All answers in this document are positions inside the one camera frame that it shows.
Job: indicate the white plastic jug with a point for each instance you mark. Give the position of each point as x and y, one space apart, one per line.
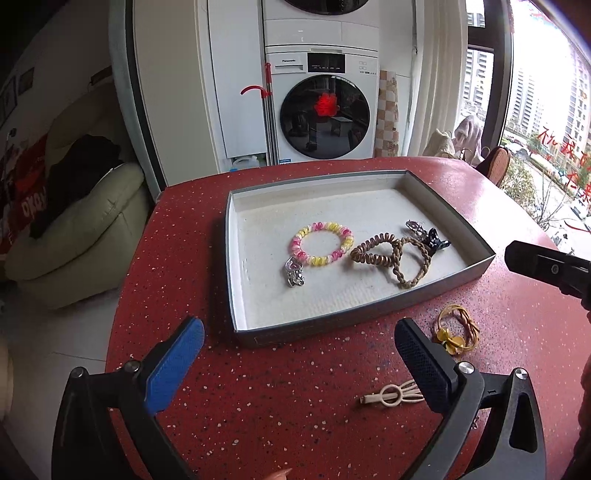
247 162

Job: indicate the white tumble dryer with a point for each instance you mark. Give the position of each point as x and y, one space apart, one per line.
323 27

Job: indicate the black claw clip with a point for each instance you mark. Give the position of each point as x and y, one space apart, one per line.
434 237

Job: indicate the black clothing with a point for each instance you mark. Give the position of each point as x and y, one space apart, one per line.
78 175

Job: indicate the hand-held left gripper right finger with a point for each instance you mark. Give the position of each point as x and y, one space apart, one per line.
422 364

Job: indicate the red printed cushion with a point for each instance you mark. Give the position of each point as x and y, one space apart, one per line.
32 203

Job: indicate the white washing machine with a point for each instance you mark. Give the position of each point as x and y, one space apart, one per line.
286 83

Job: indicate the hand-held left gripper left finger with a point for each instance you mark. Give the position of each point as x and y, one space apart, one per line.
178 364

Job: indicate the grey shallow tray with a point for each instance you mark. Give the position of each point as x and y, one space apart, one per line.
277 221

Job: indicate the person's left hand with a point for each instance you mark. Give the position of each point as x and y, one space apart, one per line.
279 474

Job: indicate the beige hair clip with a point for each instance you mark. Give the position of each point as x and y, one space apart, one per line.
369 399

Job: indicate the small picture frame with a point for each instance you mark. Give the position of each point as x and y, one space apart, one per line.
26 78

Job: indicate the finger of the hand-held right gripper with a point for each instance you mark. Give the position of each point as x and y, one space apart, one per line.
535 265

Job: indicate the cream leather sofa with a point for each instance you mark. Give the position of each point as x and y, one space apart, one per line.
92 230

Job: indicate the large picture frame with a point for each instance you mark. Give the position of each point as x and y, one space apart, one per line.
8 99

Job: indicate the white curtain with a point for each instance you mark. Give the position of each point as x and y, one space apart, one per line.
438 69

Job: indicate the silver rhinestone brooch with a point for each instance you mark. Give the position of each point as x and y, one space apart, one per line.
413 226

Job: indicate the checkered board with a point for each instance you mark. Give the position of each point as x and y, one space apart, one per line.
387 115

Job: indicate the brown chair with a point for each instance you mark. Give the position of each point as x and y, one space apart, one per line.
496 166

